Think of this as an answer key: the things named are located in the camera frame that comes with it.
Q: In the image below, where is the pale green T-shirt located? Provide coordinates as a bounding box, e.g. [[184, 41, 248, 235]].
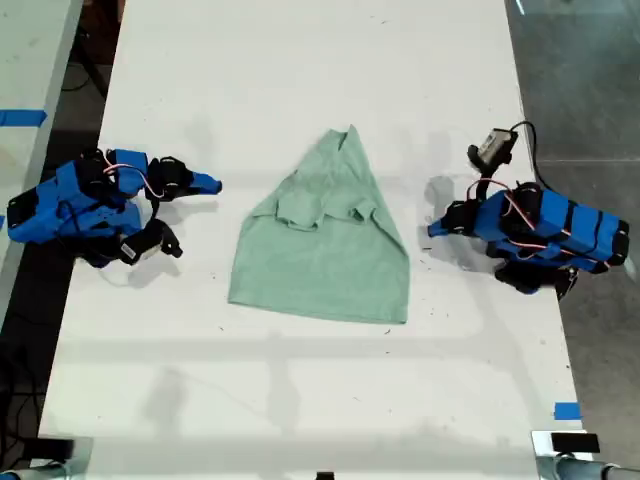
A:
[[227, 123, 412, 326]]

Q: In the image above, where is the long blue tape strip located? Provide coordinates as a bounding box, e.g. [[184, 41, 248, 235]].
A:
[[0, 108, 49, 128]]

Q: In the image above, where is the white side table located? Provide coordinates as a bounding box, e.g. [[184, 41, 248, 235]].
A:
[[0, 0, 85, 314]]

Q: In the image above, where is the grey metal pipe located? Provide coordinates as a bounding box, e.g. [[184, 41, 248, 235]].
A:
[[537, 453, 640, 480]]

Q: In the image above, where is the black box on grey clamp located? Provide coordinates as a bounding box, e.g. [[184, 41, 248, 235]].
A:
[[35, 437, 76, 462]]

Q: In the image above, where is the red white arm wire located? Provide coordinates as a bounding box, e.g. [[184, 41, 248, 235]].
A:
[[102, 148, 167, 202], [464, 180, 571, 260]]

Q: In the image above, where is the black camera stalk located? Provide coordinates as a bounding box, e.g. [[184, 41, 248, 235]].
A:
[[144, 218, 184, 259], [466, 144, 496, 202]]

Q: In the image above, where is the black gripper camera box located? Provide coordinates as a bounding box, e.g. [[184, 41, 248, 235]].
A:
[[477, 127, 519, 166], [117, 230, 166, 266]]

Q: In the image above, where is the black camera cable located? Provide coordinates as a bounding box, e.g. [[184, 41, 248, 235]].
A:
[[512, 120, 552, 192]]

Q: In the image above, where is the black box on silver bracket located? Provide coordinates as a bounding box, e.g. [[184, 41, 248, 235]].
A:
[[550, 432, 601, 454]]

